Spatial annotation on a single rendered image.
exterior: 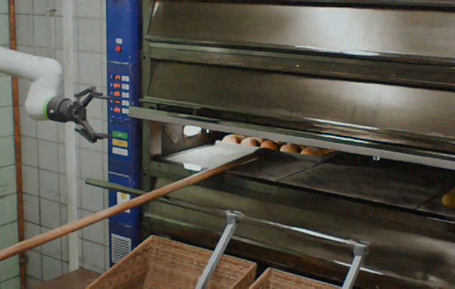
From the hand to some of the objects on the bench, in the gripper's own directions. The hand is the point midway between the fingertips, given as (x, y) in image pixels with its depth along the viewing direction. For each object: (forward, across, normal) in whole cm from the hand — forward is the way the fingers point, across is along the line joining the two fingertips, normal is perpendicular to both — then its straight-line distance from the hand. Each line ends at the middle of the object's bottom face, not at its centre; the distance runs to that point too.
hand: (107, 117), depth 249 cm
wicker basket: (+4, +90, -28) cm, 95 cm away
